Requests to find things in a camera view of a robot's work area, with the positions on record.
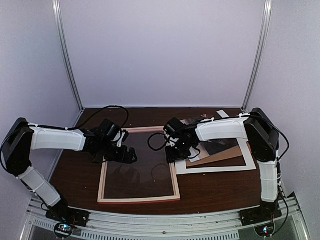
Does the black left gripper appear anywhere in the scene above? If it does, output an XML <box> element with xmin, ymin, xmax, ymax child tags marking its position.
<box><xmin>99</xmin><ymin>139</ymin><xmax>138</xmax><ymax>165</ymax></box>

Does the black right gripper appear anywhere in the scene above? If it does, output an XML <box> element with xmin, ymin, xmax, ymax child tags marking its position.
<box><xmin>165</xmin><ymin>139</ymin><xmax>194</xmax><ymax>163</ymax></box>

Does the white mat board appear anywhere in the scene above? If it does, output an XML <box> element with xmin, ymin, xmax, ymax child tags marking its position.
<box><xmin>175</xmin><ymin>138</ymin><xmax>257</xmax><ymax>175</ymax></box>

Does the dark painting photo print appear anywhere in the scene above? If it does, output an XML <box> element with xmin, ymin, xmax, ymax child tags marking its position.
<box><xmin>182</xmin><ymin>109</ymin><xmax>238</xmax><ymax>163</ymax></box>

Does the clear acrylic sheet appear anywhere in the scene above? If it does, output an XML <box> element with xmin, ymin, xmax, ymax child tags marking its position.
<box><xmin>104</xmin><ymin>131</ymin><xmax>176</xmax><ymax>200</ymax></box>

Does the light wood picture frame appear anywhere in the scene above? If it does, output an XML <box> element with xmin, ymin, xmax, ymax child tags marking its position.
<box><xmin>96</xmin><ymin>126</ymin><xmax>181</xmax><ymax>205</ymax></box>

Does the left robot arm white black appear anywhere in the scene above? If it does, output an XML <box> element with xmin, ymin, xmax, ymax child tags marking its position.
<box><xmin>0</xmin><ymin>118</ymin><xmax>138</xmax><ymax>222</ymax></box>

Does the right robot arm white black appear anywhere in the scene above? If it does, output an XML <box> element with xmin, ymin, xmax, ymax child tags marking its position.
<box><xmin>163</xmin><ymin>108</ymin><xmax>280</xmax><ymax>221</ymax></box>

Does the brown backing board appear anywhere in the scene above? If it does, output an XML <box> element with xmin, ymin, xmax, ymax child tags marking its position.
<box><xmin>186</xmin><ymin>145</ymin><xmax>247</xmax><ymax>169</ymax></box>

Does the left controller board with leds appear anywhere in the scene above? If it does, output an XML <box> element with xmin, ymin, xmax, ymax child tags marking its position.
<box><xmin>53</xmin><ymin>222</ymin><xmax>75</xmax><ymax>239</ymax></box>

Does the controller board with leds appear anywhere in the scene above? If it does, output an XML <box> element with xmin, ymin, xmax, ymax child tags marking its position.
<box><xmin>254</xmin><ymin>223</ymin><xmax>275</xmax><ymax>238</ymax></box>
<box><xmin>53</xmin><ymin>222</ymin><xmax>75</xmax><ymax>239</ymax></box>

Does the right controller board with leds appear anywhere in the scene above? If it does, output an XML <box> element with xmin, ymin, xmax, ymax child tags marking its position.
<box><xmin>254</xmin><ymin>223</ymin><xmax>275</xmax><ymax>238</ymax></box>

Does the right camera cable black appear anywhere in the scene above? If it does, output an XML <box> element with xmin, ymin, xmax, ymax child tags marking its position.
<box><xmin>147</xmin><ymin>132</ymin><xmax>168</xmax><ymax>152</ymax></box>

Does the camera cable black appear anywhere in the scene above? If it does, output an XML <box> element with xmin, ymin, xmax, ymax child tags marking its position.
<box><xmin>68</xmin><ymin>105</ymin><xmax>130</xmax><ymax>131</ymax></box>
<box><xmin>147</xmin><ymin>132</ymin><xmax>168</xmax><ymax>152</ymax></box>

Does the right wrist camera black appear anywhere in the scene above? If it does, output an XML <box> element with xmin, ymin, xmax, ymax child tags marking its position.
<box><xmin>163</xmin><ymin>117</ymin><xmax>185</xmax><ymax>138</ymax></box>

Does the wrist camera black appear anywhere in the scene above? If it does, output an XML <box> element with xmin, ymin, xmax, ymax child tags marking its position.
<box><xmin>98</xmin><ymin>119</ymin><xmax>121</xmax><ymax>141</ymax></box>
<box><xmin>163</xmin><ymin>117</ymin><xmax>185</xmax><ymax>138</ymax></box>

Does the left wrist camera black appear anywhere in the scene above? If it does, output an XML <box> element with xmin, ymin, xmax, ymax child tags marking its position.
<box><xmin>98</xmin><ymin>119</ymin><xmax>121</xmax><ymax>141</ymax></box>

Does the left camera cable black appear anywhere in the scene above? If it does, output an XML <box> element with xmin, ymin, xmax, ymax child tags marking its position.
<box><xmin>68</xmin><ymin>105</ymin><xmax>130</xmax><ymax>131</ymax></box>

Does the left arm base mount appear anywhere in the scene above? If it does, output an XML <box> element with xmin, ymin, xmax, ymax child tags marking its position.
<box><xmin>45</xmin><ymin>204</ymin><xmax>90</xmax><ymax>227</ymax></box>

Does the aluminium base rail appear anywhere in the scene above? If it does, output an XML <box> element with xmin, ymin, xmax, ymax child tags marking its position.
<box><xmin>24</xmin><ymin>191</ymin><xmax>305</xmax><ymax>240</ymax></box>

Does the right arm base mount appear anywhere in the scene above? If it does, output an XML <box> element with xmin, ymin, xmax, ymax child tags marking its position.
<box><xmin>239</xmin><ymin>200</ymin><xmax>282</xmax><ymax>226</ymax></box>

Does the left aluminium corner post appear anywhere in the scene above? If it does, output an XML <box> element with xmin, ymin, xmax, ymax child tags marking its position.
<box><xmin>52</xmin><ymin>0</ymin><xmax>84</xmax><ymax>111</ymax></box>

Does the aluminium corner post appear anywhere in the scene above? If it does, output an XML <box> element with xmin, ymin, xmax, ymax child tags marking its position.
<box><xmin>52</xmin><ymin>0</ymin><xmax>84</xmax><ymax>111</ymax></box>
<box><xmin>241</xmin><ymin>0</ymin><xmax>273</xmax><ymax>112</ymax></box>

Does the right aluminium corner post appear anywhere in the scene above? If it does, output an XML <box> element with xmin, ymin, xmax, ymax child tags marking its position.
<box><xmin>241</xmin><ymin>0</ymin><xmax>273</xmax><ymax>112</ymax></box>

